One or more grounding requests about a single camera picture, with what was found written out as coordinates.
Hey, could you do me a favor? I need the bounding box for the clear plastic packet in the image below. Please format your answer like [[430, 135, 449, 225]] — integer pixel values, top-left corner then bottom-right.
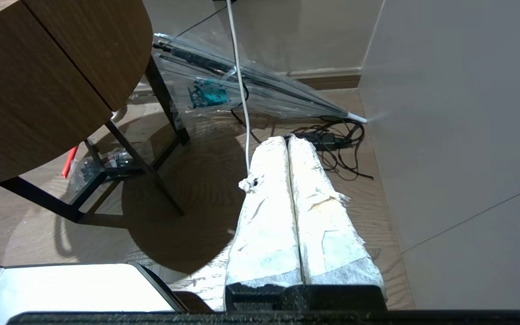
[[73, 151, 145, 186]]

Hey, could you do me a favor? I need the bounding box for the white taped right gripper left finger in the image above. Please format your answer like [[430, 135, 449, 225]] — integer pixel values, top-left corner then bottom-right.
[[225, 135, 303, 289]]

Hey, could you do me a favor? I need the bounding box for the wooden skirting board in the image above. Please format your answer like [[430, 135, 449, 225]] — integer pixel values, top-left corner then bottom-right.
[[287, 67, 362, 90]]

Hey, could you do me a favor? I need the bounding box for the round wooden side table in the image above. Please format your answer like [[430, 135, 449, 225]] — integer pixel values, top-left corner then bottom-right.
[[0, 0, 191, 224]]

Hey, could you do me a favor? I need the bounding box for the black power adapter with cable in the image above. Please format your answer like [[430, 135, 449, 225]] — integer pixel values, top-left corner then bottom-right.
[[231, 115, 374, 181]]

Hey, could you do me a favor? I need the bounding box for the transparent folded umbrella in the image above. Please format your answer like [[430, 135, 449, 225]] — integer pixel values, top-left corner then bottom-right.
[[152, 32, 369, 125]]

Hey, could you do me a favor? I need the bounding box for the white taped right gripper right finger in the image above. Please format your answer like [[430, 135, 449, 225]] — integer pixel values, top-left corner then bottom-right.
[[288, 135, 385, 286]]

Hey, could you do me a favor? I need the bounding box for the white power cable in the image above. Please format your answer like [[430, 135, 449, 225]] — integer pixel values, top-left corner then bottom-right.
[[226, 0, 252, 177]]

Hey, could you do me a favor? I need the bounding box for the red stick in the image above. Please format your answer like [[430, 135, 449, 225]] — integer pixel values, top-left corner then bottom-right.
[[61, 144, 80, 179]]

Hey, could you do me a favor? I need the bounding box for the white tray with black rim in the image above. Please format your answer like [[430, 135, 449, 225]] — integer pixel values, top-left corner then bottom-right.
[[0, 263, 215, 314]]

